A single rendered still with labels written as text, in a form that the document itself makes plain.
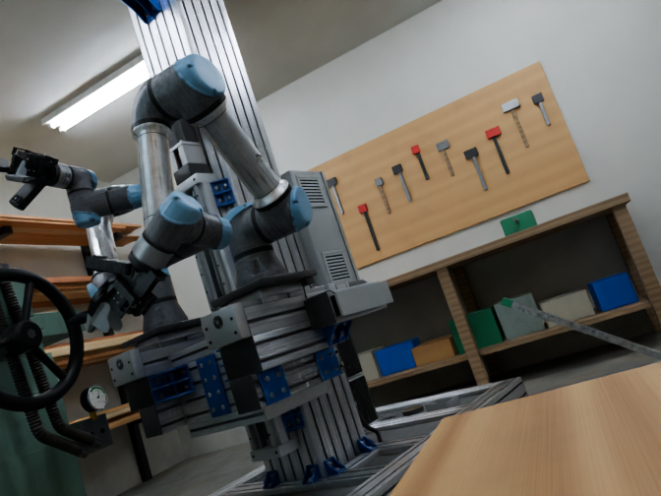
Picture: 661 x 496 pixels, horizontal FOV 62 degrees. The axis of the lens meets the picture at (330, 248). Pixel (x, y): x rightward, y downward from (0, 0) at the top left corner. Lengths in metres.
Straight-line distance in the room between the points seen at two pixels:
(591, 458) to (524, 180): 3.81
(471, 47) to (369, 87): 0.81
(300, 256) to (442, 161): 2.40
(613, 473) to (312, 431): 1.53
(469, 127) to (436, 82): 0.44
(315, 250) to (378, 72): 2.75
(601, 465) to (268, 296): 1.27
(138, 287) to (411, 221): 3.20
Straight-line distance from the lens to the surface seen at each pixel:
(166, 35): 2.17
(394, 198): 4.23
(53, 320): 1.56
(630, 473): 0.27
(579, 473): 0.29
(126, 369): 1.82
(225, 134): 1.42
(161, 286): 1.93
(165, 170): 1.36
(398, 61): 4.48
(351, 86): 4.55
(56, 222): 4.42
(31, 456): 1.44
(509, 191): 4.08
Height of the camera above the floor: 0.62
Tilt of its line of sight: 9 degrees up
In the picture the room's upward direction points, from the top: 19 degrees counter-clockwise
